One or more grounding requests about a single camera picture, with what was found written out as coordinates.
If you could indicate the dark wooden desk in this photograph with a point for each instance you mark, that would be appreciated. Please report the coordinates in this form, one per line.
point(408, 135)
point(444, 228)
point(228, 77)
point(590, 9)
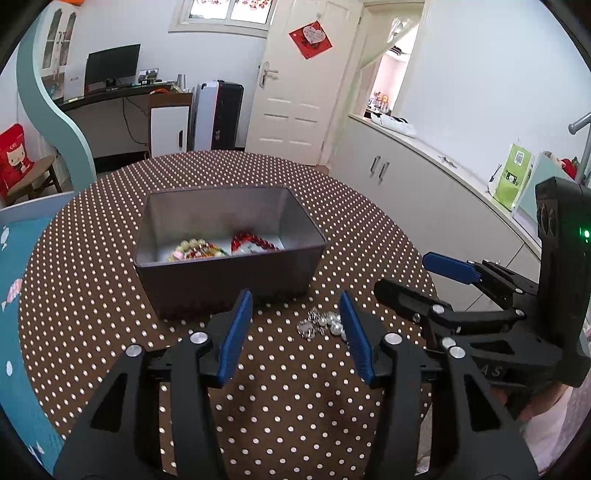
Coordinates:
point(111, 94)

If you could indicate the small white box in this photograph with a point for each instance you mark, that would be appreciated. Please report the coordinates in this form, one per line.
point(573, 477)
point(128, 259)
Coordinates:
point(74, 86)

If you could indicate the grey router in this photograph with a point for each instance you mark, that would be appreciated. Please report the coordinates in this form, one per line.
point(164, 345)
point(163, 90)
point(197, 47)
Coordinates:
point(181, 83)

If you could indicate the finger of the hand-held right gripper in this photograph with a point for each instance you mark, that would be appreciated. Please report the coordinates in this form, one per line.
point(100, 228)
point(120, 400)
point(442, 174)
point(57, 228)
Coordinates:
point(450, 267)
point(406, 295)

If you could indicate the black and white suitcase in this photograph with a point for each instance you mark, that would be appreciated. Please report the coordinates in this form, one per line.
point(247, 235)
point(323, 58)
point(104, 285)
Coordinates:
point(230, 115)

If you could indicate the white glass door cabinet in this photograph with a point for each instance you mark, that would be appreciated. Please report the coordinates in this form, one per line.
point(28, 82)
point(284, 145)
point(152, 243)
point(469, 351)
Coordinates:
point(57, 41)

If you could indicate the red plush toy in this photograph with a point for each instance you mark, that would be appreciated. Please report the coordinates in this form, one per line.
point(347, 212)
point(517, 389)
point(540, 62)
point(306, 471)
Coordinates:
point(569, 168)

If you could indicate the grey metal box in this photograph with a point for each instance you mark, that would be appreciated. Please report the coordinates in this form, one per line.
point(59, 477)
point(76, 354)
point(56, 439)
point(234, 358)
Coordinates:
point(221, 286)

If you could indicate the long white sideboard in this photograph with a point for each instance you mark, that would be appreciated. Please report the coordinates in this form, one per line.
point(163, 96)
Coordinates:
point(415, 184)

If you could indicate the green paper bag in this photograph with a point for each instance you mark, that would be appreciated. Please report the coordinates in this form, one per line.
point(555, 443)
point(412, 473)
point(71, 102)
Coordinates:
point(511, 177)

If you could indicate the red cartoon print bag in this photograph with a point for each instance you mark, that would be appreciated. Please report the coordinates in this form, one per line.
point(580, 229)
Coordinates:
point(14, 161)

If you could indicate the white framed window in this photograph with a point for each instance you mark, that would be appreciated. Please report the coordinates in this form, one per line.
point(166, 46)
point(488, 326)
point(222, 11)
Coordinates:
point(226, 24)

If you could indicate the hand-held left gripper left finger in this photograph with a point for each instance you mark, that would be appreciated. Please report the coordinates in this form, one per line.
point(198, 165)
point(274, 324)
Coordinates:
point(235, 337)

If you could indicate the red diamond door decoration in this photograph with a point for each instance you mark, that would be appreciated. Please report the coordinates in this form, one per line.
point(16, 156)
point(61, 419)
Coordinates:
point(310, 40)

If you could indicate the cream panel door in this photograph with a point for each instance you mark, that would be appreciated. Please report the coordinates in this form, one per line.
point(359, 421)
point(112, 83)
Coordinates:
point(286, 138)

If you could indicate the small wooden chair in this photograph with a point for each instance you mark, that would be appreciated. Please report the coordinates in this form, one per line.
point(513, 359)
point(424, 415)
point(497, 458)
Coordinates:
point(44, 170)

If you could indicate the white cloth bundle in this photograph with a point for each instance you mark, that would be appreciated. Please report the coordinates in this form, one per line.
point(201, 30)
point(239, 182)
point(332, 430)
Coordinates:
point(392, 124)

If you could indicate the person's right forearm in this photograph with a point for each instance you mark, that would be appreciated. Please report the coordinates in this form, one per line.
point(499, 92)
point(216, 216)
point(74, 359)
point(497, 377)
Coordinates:
point(549, 424)

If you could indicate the orange cardboard box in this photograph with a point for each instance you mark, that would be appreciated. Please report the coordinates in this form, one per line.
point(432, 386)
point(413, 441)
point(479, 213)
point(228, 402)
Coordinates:
point(74, 2)

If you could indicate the white under-desk cabinet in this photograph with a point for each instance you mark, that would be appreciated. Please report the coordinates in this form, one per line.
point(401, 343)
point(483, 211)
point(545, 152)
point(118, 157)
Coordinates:
point(168, 131)

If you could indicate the teal printed mat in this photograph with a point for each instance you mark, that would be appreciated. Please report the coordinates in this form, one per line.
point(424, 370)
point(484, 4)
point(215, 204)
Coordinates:
point(18, 249)

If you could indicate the bunch of keys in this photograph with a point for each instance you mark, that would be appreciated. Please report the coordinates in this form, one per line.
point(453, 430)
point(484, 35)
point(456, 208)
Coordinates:
point(446, 160)

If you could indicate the black computer monitor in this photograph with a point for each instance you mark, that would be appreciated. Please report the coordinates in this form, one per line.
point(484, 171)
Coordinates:
point(113, 67)

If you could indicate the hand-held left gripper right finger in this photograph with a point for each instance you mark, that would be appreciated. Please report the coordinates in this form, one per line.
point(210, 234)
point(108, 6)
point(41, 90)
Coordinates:
point(355, 341)

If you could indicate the small figurines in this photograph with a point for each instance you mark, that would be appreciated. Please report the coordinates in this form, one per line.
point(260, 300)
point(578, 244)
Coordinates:
point(379, 104)

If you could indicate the grey metal pole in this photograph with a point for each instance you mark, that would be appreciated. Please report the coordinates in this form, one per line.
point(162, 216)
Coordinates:
point(584, 122)

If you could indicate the teal bunk bed frame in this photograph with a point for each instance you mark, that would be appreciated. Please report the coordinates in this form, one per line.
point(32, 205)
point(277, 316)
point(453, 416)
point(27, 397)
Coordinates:
point(60, 124)

